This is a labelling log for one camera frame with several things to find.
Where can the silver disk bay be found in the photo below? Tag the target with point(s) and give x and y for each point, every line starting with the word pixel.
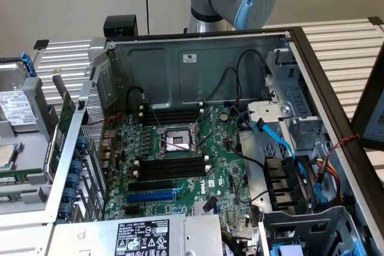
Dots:
pixel 270 110

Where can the short black expansion slot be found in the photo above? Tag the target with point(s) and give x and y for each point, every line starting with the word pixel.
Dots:
pixel 132 211

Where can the thin metal locking lever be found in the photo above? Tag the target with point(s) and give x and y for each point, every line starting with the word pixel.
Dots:
pixel 205 140
pixel 153 113

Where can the CPU socket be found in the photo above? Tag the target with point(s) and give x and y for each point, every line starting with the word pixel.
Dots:
pixel 177 142

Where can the blue drive caddy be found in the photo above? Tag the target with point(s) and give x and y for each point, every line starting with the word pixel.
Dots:
pixel 286 251

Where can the long black expansion slot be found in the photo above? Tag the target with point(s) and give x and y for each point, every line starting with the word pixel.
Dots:
pixel 150 185

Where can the blue slot retention clip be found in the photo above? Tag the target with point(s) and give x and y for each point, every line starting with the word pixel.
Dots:
pixel 69 194
pixel 82 142
pixel 73 180
pixel 76 166
pixel 78 153
pixel 65 210

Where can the black framed white panel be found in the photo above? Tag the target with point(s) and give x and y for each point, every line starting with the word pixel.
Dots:
pixel 375 118

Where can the silver rear port block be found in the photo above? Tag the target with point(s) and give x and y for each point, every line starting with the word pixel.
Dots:
pixel 108 148

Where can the white case sticker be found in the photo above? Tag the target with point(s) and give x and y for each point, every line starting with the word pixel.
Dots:
pixel 189 58

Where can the silver heat sink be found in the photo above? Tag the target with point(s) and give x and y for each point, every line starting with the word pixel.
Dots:
pixel 199 208

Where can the blue hard disk latch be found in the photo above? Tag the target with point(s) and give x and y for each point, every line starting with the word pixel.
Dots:
pixel 28 64

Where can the silver hard disk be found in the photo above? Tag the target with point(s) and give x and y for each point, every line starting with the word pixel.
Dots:
pixel 15 106

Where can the green Dell motherboard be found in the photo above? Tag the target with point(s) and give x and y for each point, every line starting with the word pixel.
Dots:
pixel 222 160

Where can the grey perforated drive cage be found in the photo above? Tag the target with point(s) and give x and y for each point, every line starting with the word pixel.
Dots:
pixel 315 223

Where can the metal socket cover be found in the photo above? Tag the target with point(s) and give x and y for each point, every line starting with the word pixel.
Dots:
pixel 195 133

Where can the blue drive latch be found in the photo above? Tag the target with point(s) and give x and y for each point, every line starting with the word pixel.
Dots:
pixel 358 248

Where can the black fan shroud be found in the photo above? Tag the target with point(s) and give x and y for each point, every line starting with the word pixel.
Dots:
pixel 279 184

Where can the black box with port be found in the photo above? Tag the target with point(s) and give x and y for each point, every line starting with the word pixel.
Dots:
pixel 120 25

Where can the blue expansion slot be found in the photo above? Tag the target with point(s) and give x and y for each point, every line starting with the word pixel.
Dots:
pixel 150 197

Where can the black angled plug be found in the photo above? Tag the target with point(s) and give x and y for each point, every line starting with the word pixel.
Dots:
pixel 210 203

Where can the coin cell battery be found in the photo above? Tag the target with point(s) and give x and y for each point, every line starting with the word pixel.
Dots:
pixel 224 116

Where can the open PC case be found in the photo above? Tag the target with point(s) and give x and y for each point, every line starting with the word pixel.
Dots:
pixel 210 73

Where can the silver power supply with label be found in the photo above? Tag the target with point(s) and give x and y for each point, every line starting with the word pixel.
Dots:
pixel 90 238

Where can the silver CPU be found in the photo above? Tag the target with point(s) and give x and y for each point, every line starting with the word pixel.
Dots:
pixel 6 155

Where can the green graphics card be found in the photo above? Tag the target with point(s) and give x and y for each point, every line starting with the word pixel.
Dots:
pixel 67 109

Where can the black table end cap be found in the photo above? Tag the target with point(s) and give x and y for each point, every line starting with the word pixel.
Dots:
pixel 41 44
pixel 375 20

